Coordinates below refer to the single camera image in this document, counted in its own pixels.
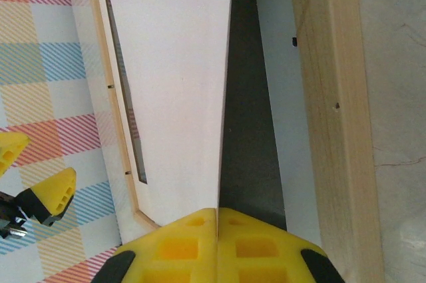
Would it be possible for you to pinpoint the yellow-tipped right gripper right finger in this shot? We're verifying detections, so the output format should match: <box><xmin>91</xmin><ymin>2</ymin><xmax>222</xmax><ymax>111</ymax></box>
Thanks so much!
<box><xmin>216</xmin><ymin>207</ymin><xmax>347</xmax><ymax>283</ymax></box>

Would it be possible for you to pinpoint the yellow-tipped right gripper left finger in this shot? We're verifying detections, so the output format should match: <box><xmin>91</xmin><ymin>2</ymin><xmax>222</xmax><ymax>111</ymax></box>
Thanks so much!
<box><xmin>99</xmin><ymin>208</ymin><xmax>220</xmax><ymax>283</ymax></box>

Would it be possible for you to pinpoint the light wooden picture frame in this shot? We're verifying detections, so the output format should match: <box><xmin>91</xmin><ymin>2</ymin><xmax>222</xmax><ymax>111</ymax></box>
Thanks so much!
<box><xmin>85</xmin><ymin>0</ymin><xmax>385</xmax><ymax>283</ymax></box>

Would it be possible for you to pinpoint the building photo print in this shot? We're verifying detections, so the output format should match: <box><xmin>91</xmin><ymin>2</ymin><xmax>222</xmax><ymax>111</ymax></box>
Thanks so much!
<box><xmin>95</xmin><ymin>0</ymin><xmax>322</xmax><ymax>247</ymax></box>
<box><xmin>99</xmin><ymin>0</ymin><xmax>234</xmax><ymax>250</ymax></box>

